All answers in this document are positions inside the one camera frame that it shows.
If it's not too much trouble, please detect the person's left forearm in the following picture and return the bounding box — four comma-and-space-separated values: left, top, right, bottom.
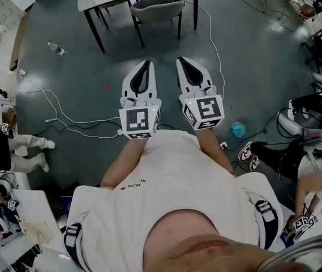
100, 136, 147, 188

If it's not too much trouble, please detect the person's white shirt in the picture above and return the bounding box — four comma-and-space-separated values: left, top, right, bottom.
64, 129, 285, 272

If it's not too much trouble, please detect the grey head mount rim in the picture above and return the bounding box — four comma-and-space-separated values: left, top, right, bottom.
262, 232, 322, 272

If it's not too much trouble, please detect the person's right forearm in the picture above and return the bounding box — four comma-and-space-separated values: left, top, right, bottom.
196, 127, 235, 178

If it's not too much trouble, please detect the wicker basket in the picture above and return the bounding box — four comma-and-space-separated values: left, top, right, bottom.
298, 5, 317, 20

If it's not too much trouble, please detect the white cable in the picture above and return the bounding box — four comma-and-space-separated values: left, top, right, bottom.
183, 0, 227, 103
18, 72, 122, 124
45, 118, 122, 139

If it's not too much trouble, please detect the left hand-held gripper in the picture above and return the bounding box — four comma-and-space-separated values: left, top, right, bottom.
118, 59, 163, 140

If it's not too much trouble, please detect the white desk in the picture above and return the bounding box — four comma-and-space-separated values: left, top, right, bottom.
6, 188, 71, 272

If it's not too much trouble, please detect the wooden board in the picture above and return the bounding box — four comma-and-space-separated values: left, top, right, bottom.
9, 8, 32, 73

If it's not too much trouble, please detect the blue plastic bag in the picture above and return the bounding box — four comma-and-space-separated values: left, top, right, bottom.
230, 121, 247, 139

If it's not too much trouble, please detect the dark shoulder strap with buckle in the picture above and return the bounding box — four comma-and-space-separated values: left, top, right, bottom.
252, 199, 281, 250
63, 222, 84, 266

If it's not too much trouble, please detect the black cable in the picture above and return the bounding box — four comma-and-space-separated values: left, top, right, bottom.
46, 123, 122, 134

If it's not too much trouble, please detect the grey chair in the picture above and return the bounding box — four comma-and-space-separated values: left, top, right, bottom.
129, 0, 186, 50

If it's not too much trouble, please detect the brown paper bag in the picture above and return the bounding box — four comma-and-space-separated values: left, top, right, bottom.
17, 218, 56, 249

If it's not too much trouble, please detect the clear plastic water bottle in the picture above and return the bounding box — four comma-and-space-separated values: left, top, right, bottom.
46, 41, 66, 57

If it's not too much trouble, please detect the person's chin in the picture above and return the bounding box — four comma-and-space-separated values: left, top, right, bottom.
142, 210, 320, 272

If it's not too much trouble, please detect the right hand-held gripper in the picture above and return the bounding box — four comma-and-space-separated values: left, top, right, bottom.
176, 57, 225, 131

